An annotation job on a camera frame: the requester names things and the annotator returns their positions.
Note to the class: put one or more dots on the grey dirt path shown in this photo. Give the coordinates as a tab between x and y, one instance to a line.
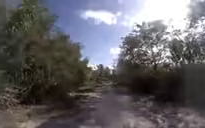
114	111

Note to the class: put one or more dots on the dry grass verge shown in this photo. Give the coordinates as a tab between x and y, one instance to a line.
13	115

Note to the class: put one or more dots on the row of green bushes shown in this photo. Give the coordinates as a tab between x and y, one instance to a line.
40	63

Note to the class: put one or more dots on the row of dark trees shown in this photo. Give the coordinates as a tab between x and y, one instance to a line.
163	66

